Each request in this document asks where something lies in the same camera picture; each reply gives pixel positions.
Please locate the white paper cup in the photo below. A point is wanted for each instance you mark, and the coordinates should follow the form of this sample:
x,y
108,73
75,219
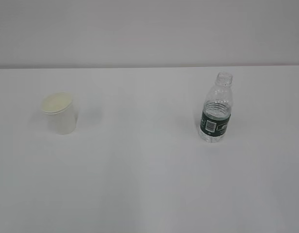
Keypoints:
x,y
59,111

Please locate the clear plastic water bottle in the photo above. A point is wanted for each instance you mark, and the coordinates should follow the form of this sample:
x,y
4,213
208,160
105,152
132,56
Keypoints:
x,y
217,109

